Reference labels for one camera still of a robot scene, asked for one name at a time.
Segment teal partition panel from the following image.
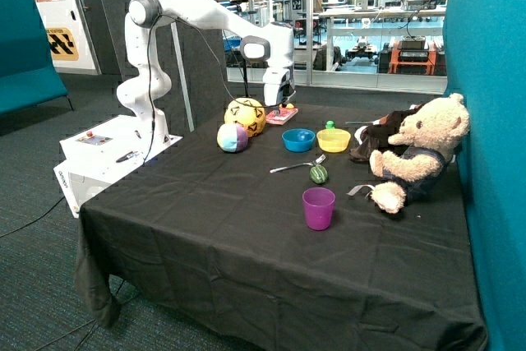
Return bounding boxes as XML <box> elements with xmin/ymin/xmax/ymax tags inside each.
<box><xmin>443</xmin><ymin>0</ymin><xmax>525</xmax><ymax>350</ymax></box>

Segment small blue ball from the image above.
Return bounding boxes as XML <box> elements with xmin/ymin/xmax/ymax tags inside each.
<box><xmin>297</xmin><ymin>130</ymin><xmax>311</xmax><ymax>141</ymax></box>

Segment purple plastic cup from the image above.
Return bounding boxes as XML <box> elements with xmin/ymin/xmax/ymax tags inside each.
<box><xmin>302</xmin><ymin>187</ymin><xmax>335</xmax><ymax>231</ymax></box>

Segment yellow black soccer ball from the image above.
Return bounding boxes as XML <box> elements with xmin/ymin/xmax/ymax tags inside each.
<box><xmin>224</xmin><ymin>98</ymin><xmax>266</xmax><ymax>137</ymax></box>

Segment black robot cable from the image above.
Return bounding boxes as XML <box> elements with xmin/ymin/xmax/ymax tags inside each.
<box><xmin>0</xmin><ymin>13</ymin><xmax>284</xmax><ymax>239</ymax></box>

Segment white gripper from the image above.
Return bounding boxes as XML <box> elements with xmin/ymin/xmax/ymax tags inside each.
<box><xmin>263</xmin><ymin>67</ymin><xmax>295</xmax><ymax>117</ymax></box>

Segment dark brown cloth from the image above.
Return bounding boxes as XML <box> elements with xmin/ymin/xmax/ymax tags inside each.
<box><xmin>349</xmin><ymin>104</ymin><xmax>423</xmax><ymax>163</ymax></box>

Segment green toy pepper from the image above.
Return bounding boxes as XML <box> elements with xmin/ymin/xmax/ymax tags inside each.
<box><xmin>309</xmin><ymin>164</ymin><xmax>329</xmax><ymax>185</ymax></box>

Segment beige teddy bear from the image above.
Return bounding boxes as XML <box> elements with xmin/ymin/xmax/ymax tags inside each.
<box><xmin>369</xmin><ymin>93</ymin><xmax>470</xmax><ymax>215</ymax></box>

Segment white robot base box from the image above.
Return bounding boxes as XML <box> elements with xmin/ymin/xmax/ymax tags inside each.
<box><xmin>54</xmin><ymin>115</ymin><xmax>182</xmax><ymax>218</ymax></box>

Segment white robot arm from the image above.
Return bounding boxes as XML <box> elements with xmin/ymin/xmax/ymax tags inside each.
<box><xmin>117</xmin><ymin>0</ymin><xmax>295</xmax><ymax>145</ymax></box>

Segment yellow plastic bowl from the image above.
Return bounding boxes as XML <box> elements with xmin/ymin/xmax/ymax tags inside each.
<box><xmin>316</xmin><ymin>128</ymin><xmax>351</xmax><ymax>153</ymax></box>

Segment silver metal fork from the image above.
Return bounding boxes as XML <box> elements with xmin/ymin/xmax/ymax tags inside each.
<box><xmin>270</xmin><ymin>154</ymin><xmax>326</xmax><ymax>173</ymax></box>

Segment teal sofa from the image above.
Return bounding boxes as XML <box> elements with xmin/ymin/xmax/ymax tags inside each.
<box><xmin>0</xmin><ymin>0</ymin><xmax>68</xmax><ymax>114</ymax></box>

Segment blue plastic bowl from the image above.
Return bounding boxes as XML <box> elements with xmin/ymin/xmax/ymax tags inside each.
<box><xmin>282</xmin><ymin>128</ymin><xmax>316</xmax><ymax>153</ymax></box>

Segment pastel multicolour soft ball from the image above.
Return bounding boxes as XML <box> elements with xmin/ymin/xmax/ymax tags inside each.
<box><xmin>216</xmin><ymin>123</ymin><xmax>248</xmax><ymax>153</ymax></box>

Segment red book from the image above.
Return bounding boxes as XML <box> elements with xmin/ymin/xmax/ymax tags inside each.
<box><xmin>265</xmin><ymin>108</ymin><xmax>298</xmax><ymax>125</ymax></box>

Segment black marker pen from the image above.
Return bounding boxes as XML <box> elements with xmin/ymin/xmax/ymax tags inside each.
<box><xmin>116</xmin><ymin>151</ymin><xmax>139</xmax><ymax>164</ymax></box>

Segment black tablecloth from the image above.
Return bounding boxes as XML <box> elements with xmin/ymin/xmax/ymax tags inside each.
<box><xmin>75</xmin><ymin>115</ymin><xmax>489</xmax><ymax>350</ymax></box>

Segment yellow black sign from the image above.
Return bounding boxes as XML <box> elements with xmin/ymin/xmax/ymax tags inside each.
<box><xmin>46</xmin><ymin>27</ymin><xmax>79</xmax><ymax>62</ymax></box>

